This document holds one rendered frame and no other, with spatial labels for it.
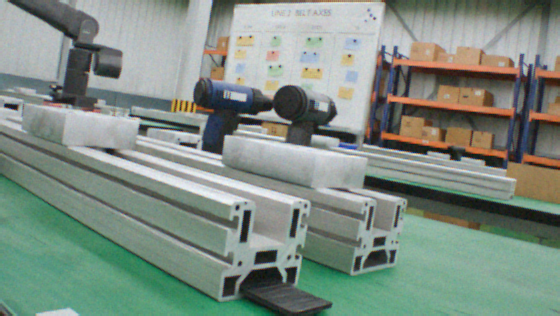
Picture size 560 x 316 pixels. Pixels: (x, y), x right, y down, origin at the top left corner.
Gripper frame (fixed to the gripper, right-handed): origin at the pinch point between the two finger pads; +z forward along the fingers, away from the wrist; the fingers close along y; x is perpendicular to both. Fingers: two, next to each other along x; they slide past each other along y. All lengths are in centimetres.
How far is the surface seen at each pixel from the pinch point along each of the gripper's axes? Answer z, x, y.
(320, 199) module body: -2, -78, -5
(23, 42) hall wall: -113, 1130, 362
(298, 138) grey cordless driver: -8, -58, 14
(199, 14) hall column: -185, 627, 498
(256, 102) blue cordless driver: -13.3, -38.7, 21.6
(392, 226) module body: 0, -84, 2
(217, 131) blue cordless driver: -6.3, -35.7, 15.0
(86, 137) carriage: -4, -52, -21
